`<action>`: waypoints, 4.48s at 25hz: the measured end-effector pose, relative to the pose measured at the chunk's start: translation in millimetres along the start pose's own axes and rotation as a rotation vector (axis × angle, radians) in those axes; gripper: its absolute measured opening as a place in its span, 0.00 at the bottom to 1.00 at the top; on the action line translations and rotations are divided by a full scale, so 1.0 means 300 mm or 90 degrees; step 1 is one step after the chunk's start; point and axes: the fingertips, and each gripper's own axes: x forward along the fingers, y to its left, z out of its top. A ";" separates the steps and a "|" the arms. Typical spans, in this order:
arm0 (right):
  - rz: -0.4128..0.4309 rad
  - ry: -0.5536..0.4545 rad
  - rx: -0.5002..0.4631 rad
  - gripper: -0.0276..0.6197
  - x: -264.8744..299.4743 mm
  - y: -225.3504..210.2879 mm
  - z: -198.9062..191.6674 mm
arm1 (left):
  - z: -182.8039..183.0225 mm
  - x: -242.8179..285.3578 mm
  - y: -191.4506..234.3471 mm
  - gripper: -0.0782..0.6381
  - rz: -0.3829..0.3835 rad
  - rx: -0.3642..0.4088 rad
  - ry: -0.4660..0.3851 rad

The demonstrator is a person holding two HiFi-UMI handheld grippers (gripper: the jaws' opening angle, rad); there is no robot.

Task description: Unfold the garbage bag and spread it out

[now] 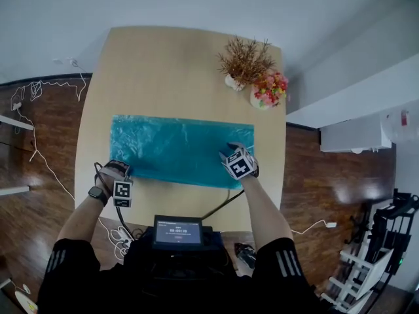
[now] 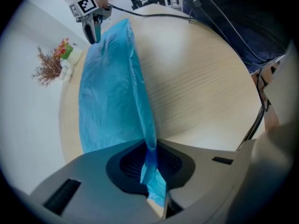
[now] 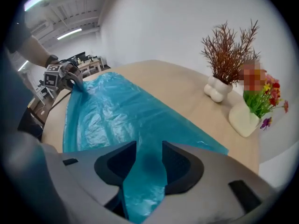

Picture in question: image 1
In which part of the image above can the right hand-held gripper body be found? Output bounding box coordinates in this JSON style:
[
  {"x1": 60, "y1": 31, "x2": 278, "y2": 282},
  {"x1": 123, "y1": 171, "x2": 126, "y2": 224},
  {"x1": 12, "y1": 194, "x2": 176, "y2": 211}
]
[{"x1": 219, "y1": 143, "x2": 260, "y2": 181}]

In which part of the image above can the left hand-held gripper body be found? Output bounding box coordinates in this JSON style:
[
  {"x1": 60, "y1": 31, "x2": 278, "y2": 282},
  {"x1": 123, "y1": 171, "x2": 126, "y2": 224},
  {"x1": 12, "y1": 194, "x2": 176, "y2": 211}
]
[{"x1": 97, "y1": 159, "x2": 134, "y2": 208}]

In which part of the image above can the blue garbage bag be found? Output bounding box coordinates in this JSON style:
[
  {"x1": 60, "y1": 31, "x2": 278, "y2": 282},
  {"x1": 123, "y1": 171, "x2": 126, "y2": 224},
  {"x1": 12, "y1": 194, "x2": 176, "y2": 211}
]
[{"x1": 109, "y1": 114, "x2": 255, "y2": 190}]

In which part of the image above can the person's right forearm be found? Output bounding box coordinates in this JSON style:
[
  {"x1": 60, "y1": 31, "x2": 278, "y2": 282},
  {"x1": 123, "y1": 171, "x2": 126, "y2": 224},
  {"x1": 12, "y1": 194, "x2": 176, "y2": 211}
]
[{"x1": 240, "y1": 174, "x2": 294, "y2": 253}]

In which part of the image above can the person's left forearm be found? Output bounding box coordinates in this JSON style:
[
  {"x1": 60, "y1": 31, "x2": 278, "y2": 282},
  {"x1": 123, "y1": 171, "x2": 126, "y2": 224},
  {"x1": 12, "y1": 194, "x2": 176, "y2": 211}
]
[{"x1": 56, "y1": 188, "x2": 111, "y2": 243}]

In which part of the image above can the black wrist watch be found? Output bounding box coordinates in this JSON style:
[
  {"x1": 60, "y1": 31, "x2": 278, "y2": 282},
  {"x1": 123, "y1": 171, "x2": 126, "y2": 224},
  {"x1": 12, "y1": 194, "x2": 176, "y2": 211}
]
[{"x1": 87, "y1": 185, "x2": 111, "y2": 207}]

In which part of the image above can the white power strip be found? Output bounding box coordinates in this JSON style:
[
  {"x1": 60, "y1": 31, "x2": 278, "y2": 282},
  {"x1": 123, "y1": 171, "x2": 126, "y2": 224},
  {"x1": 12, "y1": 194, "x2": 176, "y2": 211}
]
[{"x1": 109, "y1": 226, "x2": 136, "y2": 247}]

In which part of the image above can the pink flowers white pot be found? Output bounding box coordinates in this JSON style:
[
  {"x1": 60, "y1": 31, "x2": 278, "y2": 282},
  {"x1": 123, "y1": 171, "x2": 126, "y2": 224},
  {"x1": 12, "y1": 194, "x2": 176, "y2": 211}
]
[{"x1": 249, "y1": 71, "x2": 290, "y2": 111}]

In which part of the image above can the black chest-mounted screen device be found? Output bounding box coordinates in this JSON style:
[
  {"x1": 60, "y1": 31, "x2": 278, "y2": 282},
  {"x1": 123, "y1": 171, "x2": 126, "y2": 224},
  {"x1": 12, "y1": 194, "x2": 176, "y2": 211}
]
[{"x1": 140, "y1": 214, "x2": 224, "y2": 253}]

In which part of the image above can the dried brown plant white vase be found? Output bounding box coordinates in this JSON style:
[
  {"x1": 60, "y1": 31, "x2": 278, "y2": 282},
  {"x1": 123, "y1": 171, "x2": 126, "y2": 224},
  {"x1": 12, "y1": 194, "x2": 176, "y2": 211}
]
[{"x1": 215, "y1": 35, "x2": 276, "y2": 92}]

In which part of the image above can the person's black shoe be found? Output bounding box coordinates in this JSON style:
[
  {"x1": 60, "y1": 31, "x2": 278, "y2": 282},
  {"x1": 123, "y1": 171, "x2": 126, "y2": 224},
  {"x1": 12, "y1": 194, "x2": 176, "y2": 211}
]
[{"x1": 233, "y1": 242, "x2": 258, "y2": 270}]

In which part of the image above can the person's black shirt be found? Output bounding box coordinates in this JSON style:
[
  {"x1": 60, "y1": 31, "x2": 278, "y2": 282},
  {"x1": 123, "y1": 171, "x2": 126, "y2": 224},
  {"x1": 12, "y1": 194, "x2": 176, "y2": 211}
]
[{"x1": 36, "y1": 230, "x2": 328, "y2": 314}]

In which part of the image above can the white furniture bar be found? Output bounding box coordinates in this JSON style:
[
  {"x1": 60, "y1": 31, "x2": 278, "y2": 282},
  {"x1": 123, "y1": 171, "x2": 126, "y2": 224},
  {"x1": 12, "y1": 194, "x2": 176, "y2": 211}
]
[
  {"x1": 0, "y1": 114, "x2": 35, "y2": 132},
  {"x1": 0, "y1": 184, "x2": 31, "y2": 198}
]

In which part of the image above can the white cabinet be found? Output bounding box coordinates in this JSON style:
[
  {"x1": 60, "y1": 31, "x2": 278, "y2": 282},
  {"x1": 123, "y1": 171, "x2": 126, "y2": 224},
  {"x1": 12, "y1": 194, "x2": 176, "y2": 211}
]
[{"x1": 319, "y1": 111, "x2": 393, "y2": 154}]

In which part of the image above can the white rack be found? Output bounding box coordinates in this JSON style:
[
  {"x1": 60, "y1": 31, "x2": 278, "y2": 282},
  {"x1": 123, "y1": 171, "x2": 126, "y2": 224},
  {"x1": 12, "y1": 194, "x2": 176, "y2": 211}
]
[{"x1": 319, "y1": 245, "x2": 395, "y2": 313}]

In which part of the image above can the black stand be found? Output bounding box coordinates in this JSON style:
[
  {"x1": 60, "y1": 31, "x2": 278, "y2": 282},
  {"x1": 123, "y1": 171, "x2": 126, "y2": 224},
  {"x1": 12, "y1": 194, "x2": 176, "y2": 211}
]
[{"x1": 363, "y1": 188, "x2": 419, "y2": 277}]

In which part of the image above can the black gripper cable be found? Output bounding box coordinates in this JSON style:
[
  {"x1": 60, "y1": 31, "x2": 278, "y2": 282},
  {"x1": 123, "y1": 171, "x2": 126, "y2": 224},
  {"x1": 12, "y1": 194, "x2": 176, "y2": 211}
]
[
  {"x1": 200, "y1": 188, "x2": 246, "y2": 221},
  {"x1": 94, "y1": 161, "x2": 136, "y2": 239}
]

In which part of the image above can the white cable with adapter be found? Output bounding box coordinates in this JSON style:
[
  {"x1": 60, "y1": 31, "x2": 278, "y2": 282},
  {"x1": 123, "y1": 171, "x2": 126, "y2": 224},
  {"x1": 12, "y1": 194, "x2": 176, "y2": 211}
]
[{"x1": 289, "y1": 219, "x2": 338, "y2": 237}]

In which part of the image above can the long white floor cable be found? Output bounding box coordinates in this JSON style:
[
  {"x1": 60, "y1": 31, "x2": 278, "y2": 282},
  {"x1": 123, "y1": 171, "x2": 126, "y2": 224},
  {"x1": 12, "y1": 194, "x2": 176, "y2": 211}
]
[{"x1": 9, "y1": 57, "x2": 88, "y2": 202}]

